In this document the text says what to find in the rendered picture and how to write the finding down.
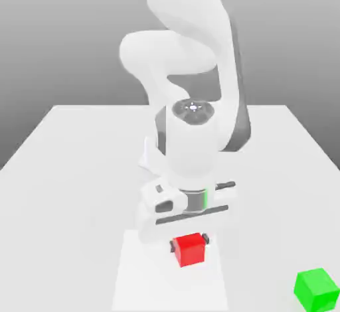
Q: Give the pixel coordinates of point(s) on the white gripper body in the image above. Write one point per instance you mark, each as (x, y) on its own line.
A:
(186, 225)

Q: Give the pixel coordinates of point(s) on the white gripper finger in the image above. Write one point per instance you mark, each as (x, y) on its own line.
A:
(205, 238)
(172, 246)

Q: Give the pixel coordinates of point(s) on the small red cube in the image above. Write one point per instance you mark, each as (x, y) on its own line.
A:
(190, 250)

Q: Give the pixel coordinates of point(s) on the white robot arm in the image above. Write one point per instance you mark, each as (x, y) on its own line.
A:
(191, 142)

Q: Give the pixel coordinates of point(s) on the small green cube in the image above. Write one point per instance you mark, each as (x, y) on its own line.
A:
(316, 289)

